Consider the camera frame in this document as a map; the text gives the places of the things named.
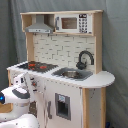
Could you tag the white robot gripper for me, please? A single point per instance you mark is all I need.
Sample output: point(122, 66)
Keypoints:
point(23, 81)

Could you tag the red stove knob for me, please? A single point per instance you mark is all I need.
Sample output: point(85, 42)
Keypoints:
point(34, 84)

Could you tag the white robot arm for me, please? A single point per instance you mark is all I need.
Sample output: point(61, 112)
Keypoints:
point(20, 95)

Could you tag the wooden toy kitchen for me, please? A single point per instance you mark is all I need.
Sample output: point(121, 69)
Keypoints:
point(87, 97)

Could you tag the black stovetop red burners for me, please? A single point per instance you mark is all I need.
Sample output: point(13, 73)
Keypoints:
point(37, 66)

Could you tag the grey ice dispenser panel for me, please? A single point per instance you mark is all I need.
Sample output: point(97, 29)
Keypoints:
point(62, 104)

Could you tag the metal sink basin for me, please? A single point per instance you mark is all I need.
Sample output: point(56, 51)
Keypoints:
point(73, 74)

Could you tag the grey range hood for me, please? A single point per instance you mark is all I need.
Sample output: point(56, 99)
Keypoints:
point(40, 26)

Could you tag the black toy faucet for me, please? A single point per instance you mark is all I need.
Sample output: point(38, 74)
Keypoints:
point(82, 63)

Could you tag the toy microwave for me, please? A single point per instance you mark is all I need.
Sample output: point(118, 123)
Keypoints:
point(74, 23)

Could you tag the grey fridge door handle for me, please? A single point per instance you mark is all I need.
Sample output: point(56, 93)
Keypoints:
point(49, 110)

